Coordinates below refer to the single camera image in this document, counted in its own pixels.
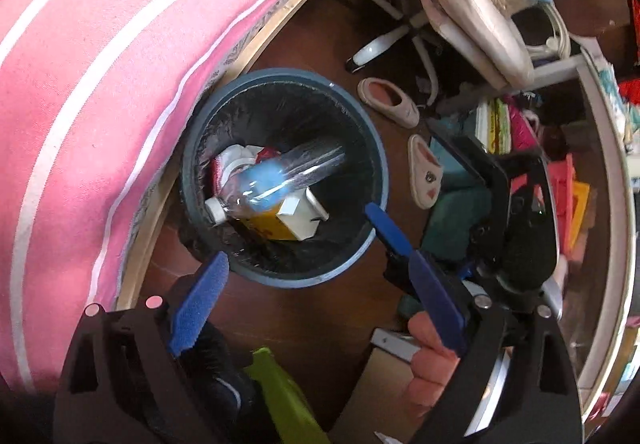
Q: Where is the brown cardboard box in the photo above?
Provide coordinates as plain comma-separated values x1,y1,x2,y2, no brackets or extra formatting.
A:
344,328,420,444

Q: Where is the black shoe white stripe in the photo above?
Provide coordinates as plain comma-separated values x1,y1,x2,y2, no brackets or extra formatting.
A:
180,324,259,431

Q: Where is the pink slipper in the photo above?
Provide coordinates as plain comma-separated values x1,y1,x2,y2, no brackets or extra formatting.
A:
357,77,420,129
407,134,445,211

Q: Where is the white cloth pink edge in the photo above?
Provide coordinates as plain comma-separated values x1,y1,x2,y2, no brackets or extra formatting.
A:
209,145,263,195

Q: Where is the orange plastic item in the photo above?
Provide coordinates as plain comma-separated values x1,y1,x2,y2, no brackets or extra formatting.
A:
547,154,592,255

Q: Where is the teal cloth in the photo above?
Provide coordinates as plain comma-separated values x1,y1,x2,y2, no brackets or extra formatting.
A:
422,144,494,271

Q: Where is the stack of books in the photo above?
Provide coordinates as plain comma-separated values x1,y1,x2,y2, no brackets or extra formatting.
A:
475,97,512,156

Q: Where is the clear plastic bottle blue label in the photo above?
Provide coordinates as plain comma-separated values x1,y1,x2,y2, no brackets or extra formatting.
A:
205,139,349,227

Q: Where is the white swivel chair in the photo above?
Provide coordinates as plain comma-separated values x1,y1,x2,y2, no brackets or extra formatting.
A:
332,0,537,107

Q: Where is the lime green plastic item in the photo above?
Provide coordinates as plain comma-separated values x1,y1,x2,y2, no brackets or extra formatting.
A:
245,346,329,444

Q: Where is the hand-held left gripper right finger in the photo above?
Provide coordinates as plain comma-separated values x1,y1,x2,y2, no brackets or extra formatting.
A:
407,251,584,444

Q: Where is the white cord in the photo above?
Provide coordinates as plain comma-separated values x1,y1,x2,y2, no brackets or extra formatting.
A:
529,2,572,60

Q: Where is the person's right hand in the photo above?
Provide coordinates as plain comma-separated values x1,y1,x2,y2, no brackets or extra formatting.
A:
406,311,462,408

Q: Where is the blue trash bin black liner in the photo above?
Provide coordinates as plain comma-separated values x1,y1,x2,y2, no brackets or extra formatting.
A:
181,68,390,289

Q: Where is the orange white cardboard box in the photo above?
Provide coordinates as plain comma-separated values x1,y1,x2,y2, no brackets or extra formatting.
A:
235,186,331,243

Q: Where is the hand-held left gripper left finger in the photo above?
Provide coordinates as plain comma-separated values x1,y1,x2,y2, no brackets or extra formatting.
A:
52,251,230,444

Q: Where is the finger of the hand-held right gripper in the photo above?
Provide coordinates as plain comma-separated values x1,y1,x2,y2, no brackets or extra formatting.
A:
364,202,427,298
429,124,509,231

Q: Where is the white shelf frame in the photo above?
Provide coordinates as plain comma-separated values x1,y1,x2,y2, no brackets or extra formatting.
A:
529,34,633,421

